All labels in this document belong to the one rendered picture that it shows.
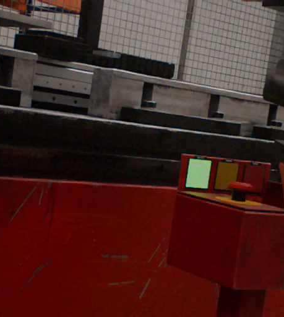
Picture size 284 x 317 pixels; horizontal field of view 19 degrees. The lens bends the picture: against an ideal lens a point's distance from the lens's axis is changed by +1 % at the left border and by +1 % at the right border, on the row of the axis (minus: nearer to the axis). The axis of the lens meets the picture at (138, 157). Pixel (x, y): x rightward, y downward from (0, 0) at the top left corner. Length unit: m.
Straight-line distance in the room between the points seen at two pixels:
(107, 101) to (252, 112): 0.43
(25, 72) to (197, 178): 0.36
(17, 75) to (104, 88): 0.21
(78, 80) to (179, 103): 0.26
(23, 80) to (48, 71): 0.35
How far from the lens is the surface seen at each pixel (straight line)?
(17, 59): 1.44
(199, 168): 1.35
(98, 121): 1.40
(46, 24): 1.17
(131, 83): 1.61
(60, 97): 1.82
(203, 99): 1.76
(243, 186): 1.28
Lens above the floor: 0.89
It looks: 3 degrees down
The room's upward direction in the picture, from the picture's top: 8 degrees clockwise
